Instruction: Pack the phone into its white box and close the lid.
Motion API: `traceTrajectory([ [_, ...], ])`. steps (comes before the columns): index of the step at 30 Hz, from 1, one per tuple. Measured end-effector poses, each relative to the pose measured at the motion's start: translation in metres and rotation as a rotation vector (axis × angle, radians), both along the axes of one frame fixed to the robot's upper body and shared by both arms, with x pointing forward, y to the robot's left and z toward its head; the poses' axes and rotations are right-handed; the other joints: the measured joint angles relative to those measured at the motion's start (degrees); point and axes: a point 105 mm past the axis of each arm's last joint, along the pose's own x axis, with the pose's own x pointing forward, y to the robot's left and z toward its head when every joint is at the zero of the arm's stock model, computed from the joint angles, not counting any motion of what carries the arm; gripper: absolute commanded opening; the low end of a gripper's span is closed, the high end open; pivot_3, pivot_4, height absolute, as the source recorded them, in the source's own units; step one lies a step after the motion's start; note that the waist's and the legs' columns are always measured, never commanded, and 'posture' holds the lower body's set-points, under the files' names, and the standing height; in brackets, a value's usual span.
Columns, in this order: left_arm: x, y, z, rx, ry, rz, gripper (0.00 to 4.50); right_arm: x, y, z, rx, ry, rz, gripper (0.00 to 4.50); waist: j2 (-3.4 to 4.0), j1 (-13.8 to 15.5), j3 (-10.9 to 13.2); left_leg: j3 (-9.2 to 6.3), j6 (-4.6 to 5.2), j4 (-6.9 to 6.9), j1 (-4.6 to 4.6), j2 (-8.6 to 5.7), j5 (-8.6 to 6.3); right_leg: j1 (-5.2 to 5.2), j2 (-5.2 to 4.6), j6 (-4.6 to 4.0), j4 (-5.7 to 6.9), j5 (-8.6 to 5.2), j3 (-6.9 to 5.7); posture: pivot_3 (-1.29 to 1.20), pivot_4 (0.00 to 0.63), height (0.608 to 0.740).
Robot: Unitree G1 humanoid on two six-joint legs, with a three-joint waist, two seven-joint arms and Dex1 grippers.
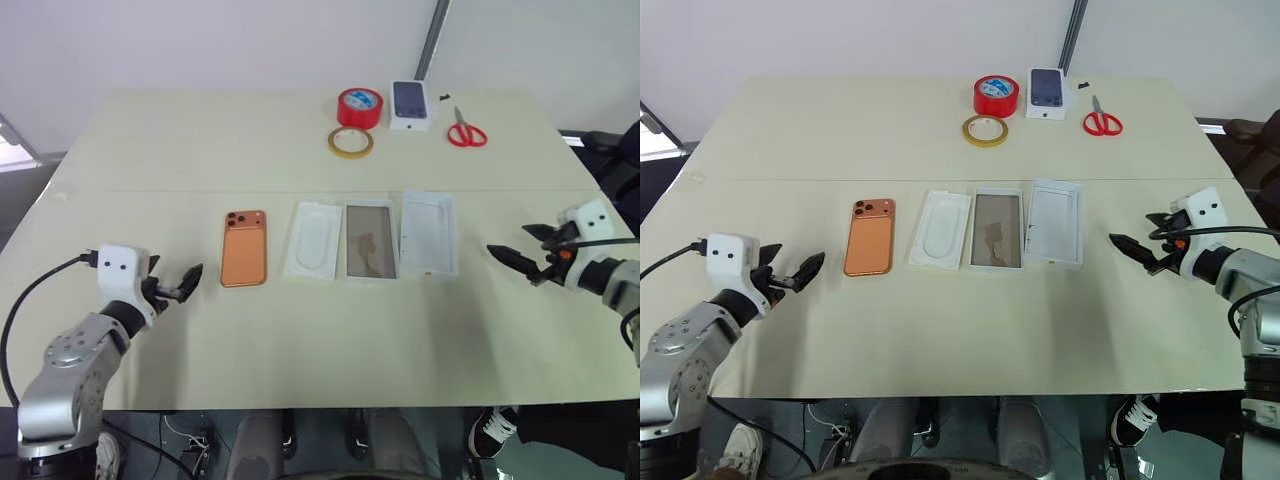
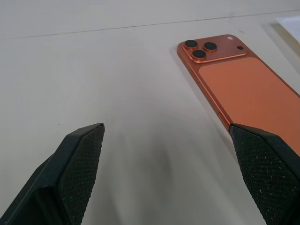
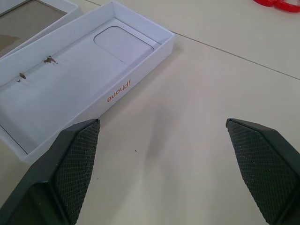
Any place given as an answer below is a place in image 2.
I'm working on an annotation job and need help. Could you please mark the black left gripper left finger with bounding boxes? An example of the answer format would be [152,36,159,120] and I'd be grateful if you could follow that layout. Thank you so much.
[0,122,105,225]

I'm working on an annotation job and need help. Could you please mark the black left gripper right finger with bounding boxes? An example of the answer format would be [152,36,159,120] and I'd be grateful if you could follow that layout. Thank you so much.
[228,122,300,225]

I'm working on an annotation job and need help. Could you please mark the white object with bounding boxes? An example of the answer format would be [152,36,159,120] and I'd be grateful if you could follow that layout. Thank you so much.
[270,8,300,47]

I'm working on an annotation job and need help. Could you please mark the orange smartphone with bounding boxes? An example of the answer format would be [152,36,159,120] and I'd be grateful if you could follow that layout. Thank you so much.
[176,34,300,157]

